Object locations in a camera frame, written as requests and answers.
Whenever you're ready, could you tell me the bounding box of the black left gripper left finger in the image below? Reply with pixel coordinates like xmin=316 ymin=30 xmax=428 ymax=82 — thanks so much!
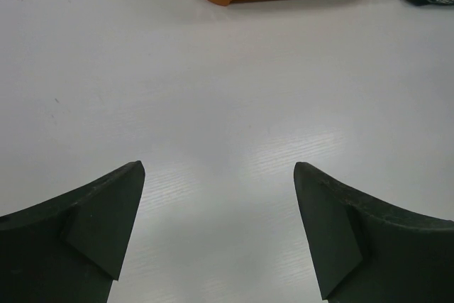
xmin=1 ymin=161 xmax=145 ymax=302

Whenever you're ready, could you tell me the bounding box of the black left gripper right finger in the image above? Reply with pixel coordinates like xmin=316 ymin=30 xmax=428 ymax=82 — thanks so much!
xmin=294 ymin=162 xmax=453 ymax=302

